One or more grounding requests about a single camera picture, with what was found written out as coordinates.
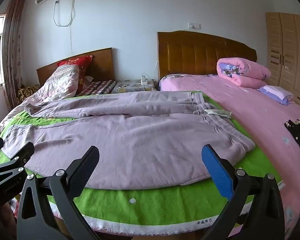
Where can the zigzag patterned quilt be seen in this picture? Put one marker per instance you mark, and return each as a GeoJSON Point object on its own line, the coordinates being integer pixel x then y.
{"type": "Point", "coordinates": [62, 82]}

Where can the purple pillow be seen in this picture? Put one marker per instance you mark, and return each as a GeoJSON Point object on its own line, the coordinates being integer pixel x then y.
{"type": "Point", "coordinates": [275, 92]}

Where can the white charger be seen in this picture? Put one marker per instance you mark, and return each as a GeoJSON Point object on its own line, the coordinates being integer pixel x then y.
{"type": "Point", "coordinates": [144, 81]}

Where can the plain wooden headboard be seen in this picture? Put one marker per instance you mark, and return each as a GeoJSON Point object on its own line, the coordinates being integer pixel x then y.
{"type": "Point", "coordinates": [102, 65]}

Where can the red pillow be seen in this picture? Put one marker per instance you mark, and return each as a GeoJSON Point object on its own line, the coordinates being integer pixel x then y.
{"type": "Point", "coordinates": [82, 67]}

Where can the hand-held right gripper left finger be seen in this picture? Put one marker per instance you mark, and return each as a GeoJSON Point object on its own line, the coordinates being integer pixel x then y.
{"type": "Point", "coordinates": [85, 166]}

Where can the green blanket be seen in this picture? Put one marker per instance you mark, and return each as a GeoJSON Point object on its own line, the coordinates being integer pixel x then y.
{"type": "Point", "coordinates": [145, 205]}

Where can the checked sheet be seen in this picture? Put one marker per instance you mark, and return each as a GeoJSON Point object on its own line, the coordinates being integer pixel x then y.
{"type": "Point", "coordinates": [100, 87]}

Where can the pink rolled quilt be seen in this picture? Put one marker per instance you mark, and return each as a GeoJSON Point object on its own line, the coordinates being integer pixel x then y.
{"type": "Point", "coordinates": [250, 72]}

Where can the padded wooden headboard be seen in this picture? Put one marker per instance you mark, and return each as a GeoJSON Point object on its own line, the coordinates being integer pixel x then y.
{"type": "Point", "coordinates": [190, 55]}

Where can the yellow brown plush blanket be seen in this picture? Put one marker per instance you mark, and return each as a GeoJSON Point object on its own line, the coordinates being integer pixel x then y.
{"type": "Point", "coordinates": [27, 92]}

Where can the pink bedsheet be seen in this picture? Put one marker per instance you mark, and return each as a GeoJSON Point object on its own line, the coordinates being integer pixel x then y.
{"type": "Point", "coordinates": [252, 120]}

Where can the black floral cloth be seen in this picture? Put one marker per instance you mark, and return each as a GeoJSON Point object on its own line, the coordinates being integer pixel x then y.
{"type": "Point", "coordinates": [297, 132]}

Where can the wall socket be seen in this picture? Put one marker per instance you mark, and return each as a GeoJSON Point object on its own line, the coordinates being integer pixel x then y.
{"type": "Point", "coordinates": [194, 26]}

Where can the lilac pants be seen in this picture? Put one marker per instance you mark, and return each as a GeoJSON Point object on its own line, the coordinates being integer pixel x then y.
{"type": "Point", "coordinates": [140, 142]}

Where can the floral covered nightstand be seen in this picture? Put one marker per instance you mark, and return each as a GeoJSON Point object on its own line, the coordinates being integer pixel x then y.
{"type": "Point", "coordinates": [130, 86]}

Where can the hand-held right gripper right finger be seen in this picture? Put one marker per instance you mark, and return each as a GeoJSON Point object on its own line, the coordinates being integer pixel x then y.
{"type": "Point", "coordinates": [216, 171]}

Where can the brown curtain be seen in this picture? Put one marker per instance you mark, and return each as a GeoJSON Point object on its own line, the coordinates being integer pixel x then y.
{"type": "Point", "coordinates": [12, 55]}

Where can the light wooden wardrobe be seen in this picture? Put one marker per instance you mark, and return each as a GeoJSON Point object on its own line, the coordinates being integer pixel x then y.
{"type": "Point", "coordinates": [287, 50]}

